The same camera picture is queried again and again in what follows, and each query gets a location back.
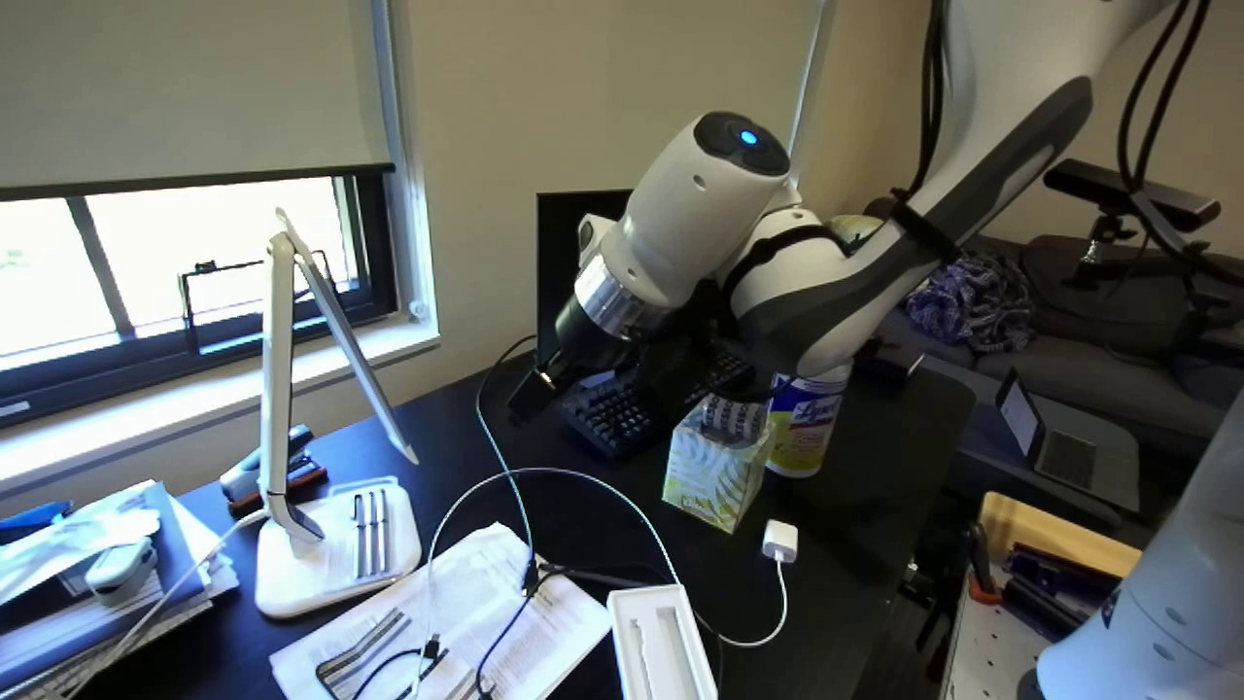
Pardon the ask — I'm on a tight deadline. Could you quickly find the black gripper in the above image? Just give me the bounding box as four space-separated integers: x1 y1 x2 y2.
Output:
506 299 642 418

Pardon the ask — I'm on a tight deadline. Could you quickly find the white folding desk lamp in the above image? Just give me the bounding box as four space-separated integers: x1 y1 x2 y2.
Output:
251 204 428 623

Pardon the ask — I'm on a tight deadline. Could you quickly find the black computer monitor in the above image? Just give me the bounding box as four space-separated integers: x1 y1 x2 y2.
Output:
532 188 642 373

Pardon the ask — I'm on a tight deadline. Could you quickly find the white printed paper manual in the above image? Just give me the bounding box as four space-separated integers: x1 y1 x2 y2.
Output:
264 518 619 700

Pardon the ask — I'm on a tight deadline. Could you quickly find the red and black stapler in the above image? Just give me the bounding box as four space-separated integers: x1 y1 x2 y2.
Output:
213 425 331 519

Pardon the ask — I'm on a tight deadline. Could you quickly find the yellow label wipes canister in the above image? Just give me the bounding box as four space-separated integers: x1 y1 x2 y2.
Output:
762 366 856 481

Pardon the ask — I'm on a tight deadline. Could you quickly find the long white cardboard box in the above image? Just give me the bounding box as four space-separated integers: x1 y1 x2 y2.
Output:
602 579 725 700

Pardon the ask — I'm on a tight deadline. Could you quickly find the white grey handheld device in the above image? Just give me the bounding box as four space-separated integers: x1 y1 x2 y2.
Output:
76 504 173 611

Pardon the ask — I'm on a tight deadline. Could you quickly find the purple patterned cloth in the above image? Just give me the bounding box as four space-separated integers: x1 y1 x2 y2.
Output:
904 250 1032 359

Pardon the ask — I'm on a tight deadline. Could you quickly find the beige roller window blind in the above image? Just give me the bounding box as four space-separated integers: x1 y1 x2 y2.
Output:
0 0 397 202

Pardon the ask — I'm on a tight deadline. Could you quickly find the dark blue flat folder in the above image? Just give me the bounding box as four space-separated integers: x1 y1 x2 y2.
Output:
0 499 77 548

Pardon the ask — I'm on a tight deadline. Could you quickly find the white perforated mounting plate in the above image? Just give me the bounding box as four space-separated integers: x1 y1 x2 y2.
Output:
936 597 1058 700

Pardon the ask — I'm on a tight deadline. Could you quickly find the stack of books and papers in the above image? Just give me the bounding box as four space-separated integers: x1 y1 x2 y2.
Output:
0 478 247 700

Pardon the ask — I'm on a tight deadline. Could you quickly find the grey open laptop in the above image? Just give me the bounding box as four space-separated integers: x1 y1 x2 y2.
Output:
992 366 1146 518

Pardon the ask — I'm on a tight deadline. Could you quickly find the dark grey couch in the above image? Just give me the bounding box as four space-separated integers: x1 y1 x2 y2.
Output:
851 229 1244 457

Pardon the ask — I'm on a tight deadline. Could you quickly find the thin grey cable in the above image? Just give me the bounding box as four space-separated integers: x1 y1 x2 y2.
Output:
466 331 542 573

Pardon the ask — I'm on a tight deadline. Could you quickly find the black USB cable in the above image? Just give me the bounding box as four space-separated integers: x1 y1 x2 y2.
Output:
466 552 558 700

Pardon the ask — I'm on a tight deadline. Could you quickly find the short black cord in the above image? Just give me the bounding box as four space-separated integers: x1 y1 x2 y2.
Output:
348 630 450 700

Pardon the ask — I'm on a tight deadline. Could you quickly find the white USB wall charger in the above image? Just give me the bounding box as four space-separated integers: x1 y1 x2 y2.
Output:
760 518 804 566

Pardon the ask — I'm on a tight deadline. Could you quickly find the white charger cable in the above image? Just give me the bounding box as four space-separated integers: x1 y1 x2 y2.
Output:
426 464 797 652

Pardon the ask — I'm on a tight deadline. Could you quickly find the black rectangular wire frame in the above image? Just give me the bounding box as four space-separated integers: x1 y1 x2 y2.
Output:
177 252 336 361

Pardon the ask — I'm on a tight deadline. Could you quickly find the white lamp cord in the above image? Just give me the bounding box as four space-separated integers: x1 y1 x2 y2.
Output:
51 504 270 700

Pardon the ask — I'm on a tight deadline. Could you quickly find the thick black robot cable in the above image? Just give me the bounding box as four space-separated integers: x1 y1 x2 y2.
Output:
919 0 952 202

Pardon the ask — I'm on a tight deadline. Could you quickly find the black camera on stand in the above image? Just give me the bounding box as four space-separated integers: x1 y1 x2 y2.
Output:
1042 154 1225 320

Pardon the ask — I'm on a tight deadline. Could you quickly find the black robot cable pair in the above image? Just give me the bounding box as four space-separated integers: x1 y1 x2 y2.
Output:
1115 0 1221 199

